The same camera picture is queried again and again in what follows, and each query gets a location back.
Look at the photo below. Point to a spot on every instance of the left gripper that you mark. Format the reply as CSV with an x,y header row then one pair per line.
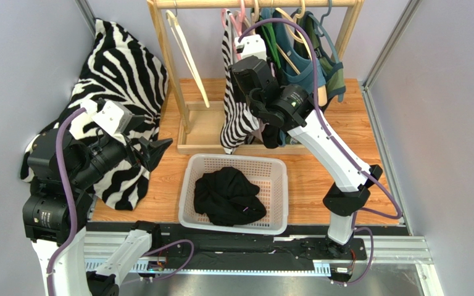
x,y
151,151

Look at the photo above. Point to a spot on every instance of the cream hanger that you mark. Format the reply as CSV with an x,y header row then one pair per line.
x,y
179,36

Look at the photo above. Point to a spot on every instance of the striped tank top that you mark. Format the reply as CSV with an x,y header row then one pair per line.
x,y
239,122

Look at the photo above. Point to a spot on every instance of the black tank top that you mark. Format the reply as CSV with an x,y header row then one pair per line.
x,y
228,198

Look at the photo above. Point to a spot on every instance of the pink hanger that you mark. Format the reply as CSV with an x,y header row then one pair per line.
x,y
236,21

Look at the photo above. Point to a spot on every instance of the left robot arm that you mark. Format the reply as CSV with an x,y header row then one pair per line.
x,y
56,213

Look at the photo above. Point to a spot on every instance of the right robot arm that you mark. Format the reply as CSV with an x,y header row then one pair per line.
x,y
291,109

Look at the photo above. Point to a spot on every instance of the mauve tank top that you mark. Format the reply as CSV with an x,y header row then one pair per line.
x,y
265,133

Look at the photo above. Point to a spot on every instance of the blue tank top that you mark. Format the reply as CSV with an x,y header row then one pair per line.
x,y
297,68

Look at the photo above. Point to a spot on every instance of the wooden clothes rack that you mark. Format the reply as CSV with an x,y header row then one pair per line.
x,y
200,126

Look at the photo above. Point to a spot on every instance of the white plastic basket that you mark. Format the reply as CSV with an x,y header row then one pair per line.
x,y
269,174

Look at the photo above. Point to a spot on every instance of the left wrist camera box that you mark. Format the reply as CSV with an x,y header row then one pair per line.
x,y
111,116

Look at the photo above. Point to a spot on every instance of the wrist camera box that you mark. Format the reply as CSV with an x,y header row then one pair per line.
x,y
111,116
252,45

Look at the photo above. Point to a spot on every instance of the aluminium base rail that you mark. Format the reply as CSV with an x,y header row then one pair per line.
x,y
96,259

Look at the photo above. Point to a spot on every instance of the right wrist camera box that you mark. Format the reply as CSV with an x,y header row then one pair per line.
x,y
252,45

